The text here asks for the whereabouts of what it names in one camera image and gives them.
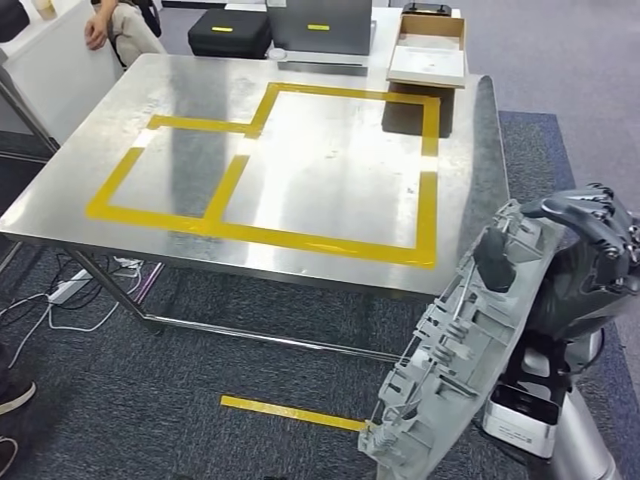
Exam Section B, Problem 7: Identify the person's hand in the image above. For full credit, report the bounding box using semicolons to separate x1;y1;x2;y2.
84;14;109;52

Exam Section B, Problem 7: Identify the open cardboard box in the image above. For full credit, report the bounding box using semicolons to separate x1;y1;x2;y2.
386;13;467;90

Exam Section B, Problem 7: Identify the white power strip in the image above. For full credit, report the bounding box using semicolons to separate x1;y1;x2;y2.
48;268;94;306

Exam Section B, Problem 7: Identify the silver wheel hubcap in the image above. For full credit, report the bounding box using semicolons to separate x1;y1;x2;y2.
357;198;568;480

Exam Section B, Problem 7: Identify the black object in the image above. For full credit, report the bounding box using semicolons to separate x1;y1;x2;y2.
0;0;31;43

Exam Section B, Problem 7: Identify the yellow tape double rectangle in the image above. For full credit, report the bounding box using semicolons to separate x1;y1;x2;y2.
85;81;442;271

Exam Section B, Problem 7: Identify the flat white box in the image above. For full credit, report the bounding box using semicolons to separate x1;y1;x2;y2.
389;44;466;86

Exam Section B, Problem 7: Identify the black metal frame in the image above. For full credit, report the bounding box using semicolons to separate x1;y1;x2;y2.
0;62;61;164

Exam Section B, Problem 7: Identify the white desk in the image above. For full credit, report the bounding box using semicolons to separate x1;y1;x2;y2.
0;0;127;148

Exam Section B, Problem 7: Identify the long yellow tape strip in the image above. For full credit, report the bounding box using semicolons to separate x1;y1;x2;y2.
220;394;370;434

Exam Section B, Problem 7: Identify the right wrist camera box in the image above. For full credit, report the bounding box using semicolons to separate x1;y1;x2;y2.
482;331;572;460

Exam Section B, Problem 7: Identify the person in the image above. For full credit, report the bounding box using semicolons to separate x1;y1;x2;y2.
0;344;38;480
84;0;168;71

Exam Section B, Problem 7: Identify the black handheld controller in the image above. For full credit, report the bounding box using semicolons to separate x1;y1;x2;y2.
401;1;454;19

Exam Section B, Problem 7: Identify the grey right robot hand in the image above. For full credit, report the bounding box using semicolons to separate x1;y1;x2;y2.
472;184;640;340

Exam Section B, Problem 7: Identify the white power cable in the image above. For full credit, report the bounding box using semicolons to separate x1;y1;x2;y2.
47;261;146;333

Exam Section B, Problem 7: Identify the white table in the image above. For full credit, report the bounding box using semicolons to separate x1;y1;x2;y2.
223;1;462;68

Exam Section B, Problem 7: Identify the grey laptop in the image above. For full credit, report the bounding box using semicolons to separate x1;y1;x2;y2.
266;0;377;75

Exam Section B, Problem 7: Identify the black carry case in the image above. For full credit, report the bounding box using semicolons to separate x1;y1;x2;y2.
187;7;274;60

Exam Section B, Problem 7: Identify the stainless steel workbench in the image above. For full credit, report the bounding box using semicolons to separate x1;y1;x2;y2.
0;52;511;367

